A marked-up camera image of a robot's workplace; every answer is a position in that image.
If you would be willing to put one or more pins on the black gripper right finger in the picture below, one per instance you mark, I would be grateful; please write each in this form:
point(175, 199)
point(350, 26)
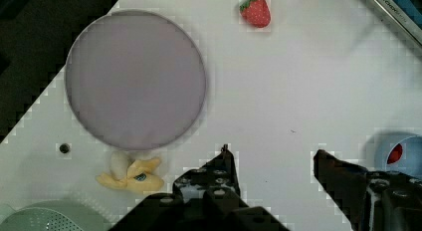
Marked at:
point(370, 200)

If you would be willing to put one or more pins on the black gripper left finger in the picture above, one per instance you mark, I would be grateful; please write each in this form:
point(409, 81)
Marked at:
point(207, 198)

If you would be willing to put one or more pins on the silver black toaster oven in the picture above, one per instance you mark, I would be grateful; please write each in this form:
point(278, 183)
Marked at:
point(406, 14)

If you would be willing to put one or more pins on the small red toy in cup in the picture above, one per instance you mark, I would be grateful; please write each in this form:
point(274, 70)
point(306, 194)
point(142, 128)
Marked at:
point(395, 154)

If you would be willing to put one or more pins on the light blue cup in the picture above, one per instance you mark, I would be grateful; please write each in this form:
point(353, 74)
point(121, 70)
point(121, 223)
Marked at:
point(410, 162)

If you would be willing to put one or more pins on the yellow plush banana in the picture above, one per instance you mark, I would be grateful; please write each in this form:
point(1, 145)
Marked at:
point(136, 176)

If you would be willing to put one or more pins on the green perforated colander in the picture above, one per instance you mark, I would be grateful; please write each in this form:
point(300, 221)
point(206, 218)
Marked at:
point(56, 215)

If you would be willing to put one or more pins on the round lilac plate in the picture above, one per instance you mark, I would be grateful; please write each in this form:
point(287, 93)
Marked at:
point(135, 80)

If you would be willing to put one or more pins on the red plush strawberry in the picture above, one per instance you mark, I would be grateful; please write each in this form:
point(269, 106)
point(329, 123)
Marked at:
point(256, 13)

